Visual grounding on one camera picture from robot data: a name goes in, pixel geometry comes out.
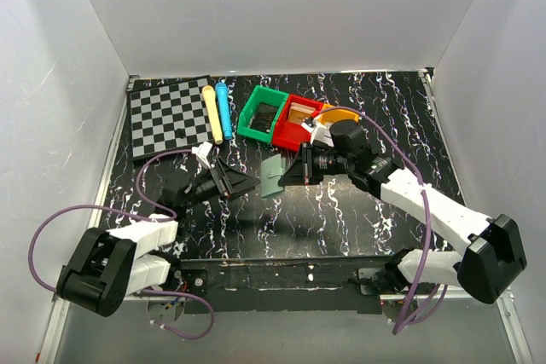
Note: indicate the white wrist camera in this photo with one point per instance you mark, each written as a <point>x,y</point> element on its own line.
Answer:
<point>203,154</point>
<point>319,134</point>

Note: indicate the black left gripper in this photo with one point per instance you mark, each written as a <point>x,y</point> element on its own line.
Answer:
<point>230,183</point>

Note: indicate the cream yellow marker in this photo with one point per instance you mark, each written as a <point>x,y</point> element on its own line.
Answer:
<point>209,96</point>

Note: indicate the mint green card holder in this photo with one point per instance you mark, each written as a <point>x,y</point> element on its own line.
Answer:
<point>271,171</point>

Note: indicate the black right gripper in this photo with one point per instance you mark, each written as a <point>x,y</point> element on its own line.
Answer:
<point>302,170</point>

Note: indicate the tan cards in red bin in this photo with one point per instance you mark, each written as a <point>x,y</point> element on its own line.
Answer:
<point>299,113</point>

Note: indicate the red plastic bin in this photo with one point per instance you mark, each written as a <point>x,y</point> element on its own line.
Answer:
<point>289,136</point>

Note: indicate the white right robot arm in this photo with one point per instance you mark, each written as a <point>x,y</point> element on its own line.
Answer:
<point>487,253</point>

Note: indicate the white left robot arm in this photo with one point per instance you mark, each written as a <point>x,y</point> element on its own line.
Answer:
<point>108,265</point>

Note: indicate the green plastic bin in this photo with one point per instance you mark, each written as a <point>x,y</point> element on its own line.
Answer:
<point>260,94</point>

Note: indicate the blue marker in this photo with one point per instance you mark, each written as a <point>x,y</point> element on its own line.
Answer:
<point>224,109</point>

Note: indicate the orange plastic bin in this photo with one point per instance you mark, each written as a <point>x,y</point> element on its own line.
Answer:
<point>331,117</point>

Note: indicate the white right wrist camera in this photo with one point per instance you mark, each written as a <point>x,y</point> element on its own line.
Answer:
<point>319,134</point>

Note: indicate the black grey checkerboard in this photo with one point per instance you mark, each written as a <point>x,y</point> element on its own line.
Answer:
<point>157,108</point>

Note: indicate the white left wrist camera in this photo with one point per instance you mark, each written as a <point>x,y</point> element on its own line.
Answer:
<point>203,154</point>

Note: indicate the black cards in green bin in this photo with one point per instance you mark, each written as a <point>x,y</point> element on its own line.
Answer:
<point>263,118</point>

